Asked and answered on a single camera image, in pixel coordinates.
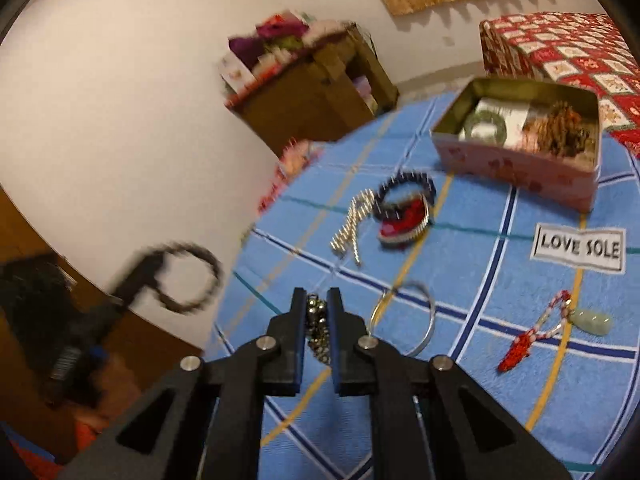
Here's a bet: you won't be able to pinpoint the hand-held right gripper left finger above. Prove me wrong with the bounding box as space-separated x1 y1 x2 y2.
57 287 307 480

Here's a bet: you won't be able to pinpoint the brown bead bracelets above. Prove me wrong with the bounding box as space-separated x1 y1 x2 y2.
542 101 593 161

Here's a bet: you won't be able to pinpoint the green jade bangle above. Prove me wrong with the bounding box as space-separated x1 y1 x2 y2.
460 110 510 147

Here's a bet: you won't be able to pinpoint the red patterned bed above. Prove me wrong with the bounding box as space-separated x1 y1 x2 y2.
479 10 640 161

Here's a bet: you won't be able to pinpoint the white cardboard box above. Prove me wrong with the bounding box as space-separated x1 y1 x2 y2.
217 52 256 96

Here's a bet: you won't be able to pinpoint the jade pendant with red cord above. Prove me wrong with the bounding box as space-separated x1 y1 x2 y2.
497 290 613 373

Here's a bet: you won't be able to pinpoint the dark small-bead bracelet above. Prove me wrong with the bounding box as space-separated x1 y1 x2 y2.
149 241 224 317

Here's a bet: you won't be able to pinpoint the brown wooden desk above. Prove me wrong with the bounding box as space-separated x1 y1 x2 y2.
225 22 401 158

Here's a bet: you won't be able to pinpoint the metallic silver bead bracelet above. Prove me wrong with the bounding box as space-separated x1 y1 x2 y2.
305 294 332 363

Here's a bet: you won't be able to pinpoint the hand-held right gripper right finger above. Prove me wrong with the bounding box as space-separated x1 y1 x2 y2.
327 287 573 480

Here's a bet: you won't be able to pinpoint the red bangle with rhinestones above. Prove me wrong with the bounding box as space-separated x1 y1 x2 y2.
376 195 433 248

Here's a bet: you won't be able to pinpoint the blue plaid blanket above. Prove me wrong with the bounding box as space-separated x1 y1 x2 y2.
202 87 640 480

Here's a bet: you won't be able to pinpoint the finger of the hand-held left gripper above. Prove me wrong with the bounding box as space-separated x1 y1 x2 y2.
112 249 168 311

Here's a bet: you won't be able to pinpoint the person's left forearm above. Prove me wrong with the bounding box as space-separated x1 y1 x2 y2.
0 405 116 480

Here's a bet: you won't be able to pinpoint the pink tin box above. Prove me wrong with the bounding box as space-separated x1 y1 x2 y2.
430 77 601 213

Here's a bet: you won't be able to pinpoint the dark large-bead bracelet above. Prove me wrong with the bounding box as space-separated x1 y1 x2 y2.
374 172 437 221

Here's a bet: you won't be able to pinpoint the white card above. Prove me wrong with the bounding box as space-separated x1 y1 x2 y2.
472 99 531 148

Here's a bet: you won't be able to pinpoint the pile of clothes on desk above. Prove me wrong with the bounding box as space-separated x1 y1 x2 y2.
227 10 358 68

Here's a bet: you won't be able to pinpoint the silver twisted chain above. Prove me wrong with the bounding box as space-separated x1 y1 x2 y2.
329 189 377 266

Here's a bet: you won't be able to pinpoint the thin silver bangle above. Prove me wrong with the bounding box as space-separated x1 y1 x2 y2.
369 281 437 357

